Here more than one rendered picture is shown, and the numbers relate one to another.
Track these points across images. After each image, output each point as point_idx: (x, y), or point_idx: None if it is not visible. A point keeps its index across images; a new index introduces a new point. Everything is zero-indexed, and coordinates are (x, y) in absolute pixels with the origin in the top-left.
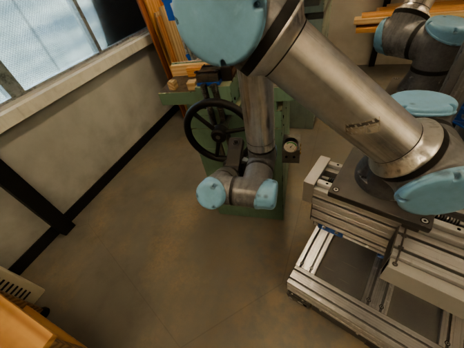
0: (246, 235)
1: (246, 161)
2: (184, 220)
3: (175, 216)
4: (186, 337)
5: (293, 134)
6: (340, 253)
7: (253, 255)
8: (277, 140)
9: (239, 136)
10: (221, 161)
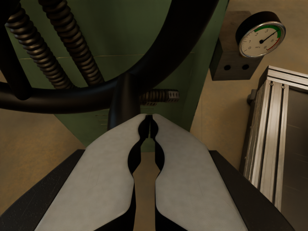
0: (137, 184)
1: (232, 224)
2: (36, 173)
3: (22, 167)
4: None
5: (234, 12)
6: (298, 219)
7: (151, 215)
8: (209, 25)
9: (107, 17)
10: (50, 113)
